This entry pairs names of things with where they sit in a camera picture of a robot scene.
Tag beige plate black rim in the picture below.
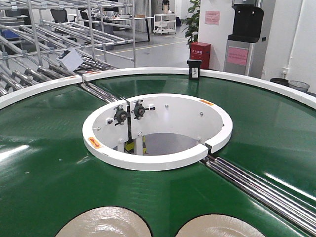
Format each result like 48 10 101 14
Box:
176 214 263 237
56 206 152 237

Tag black sensor box on rim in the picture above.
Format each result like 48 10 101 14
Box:
187 59 202 80

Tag red fire extinguisher cabinet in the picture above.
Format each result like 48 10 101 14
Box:
190 42 211 69

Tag green potted plant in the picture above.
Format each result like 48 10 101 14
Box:
183 0 201 45

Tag white rolling cart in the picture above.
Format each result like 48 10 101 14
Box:
153 13 176 35

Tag white box on rack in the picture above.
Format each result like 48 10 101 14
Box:
56 49 83 72

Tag black water dispenser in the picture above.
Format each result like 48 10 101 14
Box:
224 0 264 76

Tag metal roller rack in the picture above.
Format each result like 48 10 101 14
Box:
0 0 135 96

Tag white outer conveyor rim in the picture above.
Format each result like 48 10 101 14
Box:
0 67 316 111

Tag steel conveyor rollers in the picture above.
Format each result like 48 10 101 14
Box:
200 155 316 236

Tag white inner conveyor ring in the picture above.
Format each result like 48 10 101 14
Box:
82 93 233 171

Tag right black bearing mount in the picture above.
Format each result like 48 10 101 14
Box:
133 100 156 120

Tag black bearing mount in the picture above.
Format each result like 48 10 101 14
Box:
133 100 156 120
114 105 128 126

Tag left black bearing mount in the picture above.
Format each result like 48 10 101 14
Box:
114 105 128 126

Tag wire mesh waste bin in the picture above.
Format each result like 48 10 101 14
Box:
288 80 310 93

